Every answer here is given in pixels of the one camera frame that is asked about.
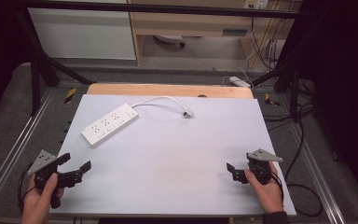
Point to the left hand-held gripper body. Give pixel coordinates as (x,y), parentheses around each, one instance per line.
(45,161)

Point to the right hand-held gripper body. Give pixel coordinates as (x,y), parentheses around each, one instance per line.
(261,169)

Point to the person's right hand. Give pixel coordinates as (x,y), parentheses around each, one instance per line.
(270,196)

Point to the person's left hand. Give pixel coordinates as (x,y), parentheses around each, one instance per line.
(38,202)

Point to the yellow black tape strip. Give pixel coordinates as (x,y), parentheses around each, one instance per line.
(70,95)
(271,100)

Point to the white plug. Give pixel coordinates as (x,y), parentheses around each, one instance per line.
(188,113)

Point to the small white power strip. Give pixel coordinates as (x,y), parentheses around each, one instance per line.
(239,81)

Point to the wooden table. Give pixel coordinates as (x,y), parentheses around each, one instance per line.
(167,90)

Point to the black curtain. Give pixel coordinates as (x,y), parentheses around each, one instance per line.
(0,46)
(345,93)

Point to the white cabinet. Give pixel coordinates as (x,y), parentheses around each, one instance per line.
(80,34)

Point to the grey chair base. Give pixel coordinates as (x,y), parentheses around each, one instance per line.
(171,39)

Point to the wooden desk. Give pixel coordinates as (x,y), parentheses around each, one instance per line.
(192,21)

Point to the aluminium rail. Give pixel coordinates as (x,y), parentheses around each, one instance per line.
(320,186)
(15,146)

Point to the white wall socket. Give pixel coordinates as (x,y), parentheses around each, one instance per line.
(256,3)

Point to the black metal frame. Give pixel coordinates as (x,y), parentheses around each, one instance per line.
(155,8)

